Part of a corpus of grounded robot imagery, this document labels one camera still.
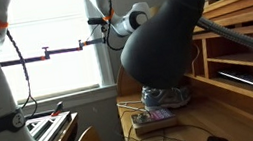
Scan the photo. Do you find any black desk lamp shade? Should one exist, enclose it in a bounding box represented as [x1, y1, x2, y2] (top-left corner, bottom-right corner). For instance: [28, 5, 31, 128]
[120, 0, 205, 89]

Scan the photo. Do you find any blue grey left sneaker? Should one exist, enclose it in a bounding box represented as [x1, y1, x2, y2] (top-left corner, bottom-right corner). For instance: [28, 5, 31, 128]
[141, 86, 192, 111]

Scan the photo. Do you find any book with purple cover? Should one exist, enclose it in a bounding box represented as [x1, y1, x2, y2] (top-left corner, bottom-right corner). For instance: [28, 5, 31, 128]
[131, 108, 178, 135]

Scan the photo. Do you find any wooden desk hutch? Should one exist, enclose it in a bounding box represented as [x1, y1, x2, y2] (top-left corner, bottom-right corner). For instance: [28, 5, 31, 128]
[187, 0, 253, 122]

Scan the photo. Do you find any grey flexible lamp neck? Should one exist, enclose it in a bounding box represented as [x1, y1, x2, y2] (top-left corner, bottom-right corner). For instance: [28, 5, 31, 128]
[197, 17, 253, 49]

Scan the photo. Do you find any white cable on desk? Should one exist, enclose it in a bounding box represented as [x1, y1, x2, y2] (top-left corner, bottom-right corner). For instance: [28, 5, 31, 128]
[116, 97, 148, 116]

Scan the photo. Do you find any black camera on boom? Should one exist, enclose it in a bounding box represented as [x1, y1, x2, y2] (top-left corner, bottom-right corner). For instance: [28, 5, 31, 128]
[88, 17, 107, 26]

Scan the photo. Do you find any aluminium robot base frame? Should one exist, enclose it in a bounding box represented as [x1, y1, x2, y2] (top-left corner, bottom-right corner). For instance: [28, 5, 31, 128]
[26, 101, 78, 141]

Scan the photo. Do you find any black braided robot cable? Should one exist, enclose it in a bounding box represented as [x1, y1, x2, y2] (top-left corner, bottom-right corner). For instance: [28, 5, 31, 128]
[0, 0, 135, 122]

